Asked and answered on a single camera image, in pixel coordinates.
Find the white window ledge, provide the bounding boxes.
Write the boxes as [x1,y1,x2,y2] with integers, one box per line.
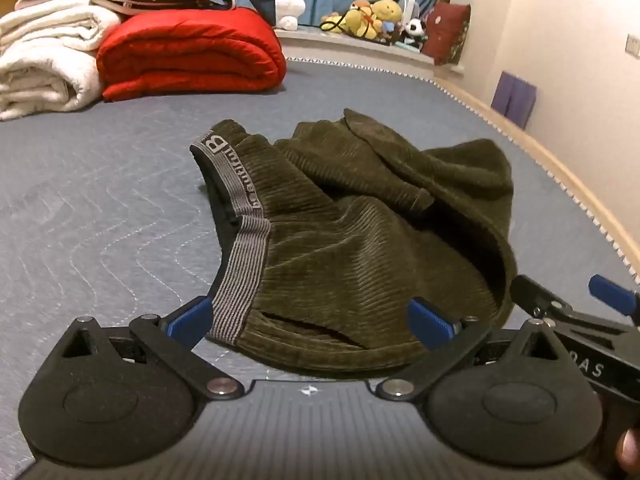
[275,27,466,78]

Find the olive corduroy pants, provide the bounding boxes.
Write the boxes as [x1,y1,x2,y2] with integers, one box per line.
[190,107,518,376]

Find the panda plush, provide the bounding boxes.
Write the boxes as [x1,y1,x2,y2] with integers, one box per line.
[402,17,429,45]

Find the white folded blanket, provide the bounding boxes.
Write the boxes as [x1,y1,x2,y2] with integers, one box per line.
[0,0,123,121]

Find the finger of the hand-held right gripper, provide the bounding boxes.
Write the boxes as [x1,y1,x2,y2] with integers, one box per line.
[511,275,576,318]
[589,274,640,318]

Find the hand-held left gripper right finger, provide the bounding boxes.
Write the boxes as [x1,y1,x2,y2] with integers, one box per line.
[376,297,568,402]

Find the red folded quilt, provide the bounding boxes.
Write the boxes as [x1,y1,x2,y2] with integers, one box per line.
[96,7,287,102]

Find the yellow plush toy orange straps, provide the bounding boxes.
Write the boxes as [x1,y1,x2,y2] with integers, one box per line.
[320,2,383,41]

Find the person's right hand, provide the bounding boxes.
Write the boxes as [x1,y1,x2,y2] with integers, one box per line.
[616,429,640,476]

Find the dark red cushion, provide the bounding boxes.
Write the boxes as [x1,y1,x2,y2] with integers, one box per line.
[422,2,472,66]

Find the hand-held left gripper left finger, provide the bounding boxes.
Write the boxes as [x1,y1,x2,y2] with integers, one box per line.
[60,296,246,402]

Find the yellow duck plush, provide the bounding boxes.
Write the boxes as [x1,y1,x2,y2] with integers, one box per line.
[370,0,405,26]

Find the grey quilted bed mattress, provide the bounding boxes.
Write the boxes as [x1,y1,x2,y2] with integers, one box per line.
[0,54,640,480]

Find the white plush toy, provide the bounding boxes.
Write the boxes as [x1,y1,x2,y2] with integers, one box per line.
[274,0,307,31]

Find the purple folded mat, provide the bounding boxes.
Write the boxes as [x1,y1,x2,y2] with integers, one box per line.
[491,71,538,130]

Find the wooden bed frame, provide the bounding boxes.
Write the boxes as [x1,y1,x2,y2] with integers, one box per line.
[430,72,640,286]

